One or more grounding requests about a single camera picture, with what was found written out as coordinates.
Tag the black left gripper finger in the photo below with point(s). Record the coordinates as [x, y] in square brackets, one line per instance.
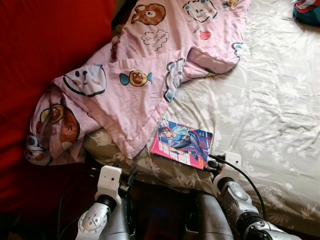
[133, 176]

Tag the pink blue comic book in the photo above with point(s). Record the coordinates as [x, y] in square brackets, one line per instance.
[182, 142]

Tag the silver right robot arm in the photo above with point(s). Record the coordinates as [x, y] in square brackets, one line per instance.
[245, 205]

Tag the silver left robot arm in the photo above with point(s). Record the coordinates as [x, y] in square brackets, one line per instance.
[95, 222]

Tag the grey left robot leg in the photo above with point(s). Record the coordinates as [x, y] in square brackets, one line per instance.
[122, 227]

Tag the grey robot leg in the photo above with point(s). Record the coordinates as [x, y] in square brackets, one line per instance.
[122, 227]
[210, 220]

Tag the grey right robot leg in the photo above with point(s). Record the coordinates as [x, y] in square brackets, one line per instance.
[210, 220]

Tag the beige floral bed sheet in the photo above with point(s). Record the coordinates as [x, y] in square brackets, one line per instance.
[265, 100]

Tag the pink cartoon print blanket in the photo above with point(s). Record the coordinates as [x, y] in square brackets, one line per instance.
[140, 90]

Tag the red sofa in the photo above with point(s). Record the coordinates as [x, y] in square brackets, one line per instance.
[45, 75]

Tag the star striped bolster pillow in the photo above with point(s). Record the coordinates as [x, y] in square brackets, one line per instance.
[307, 12]

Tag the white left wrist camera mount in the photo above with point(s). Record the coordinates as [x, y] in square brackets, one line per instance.
[109, 180]

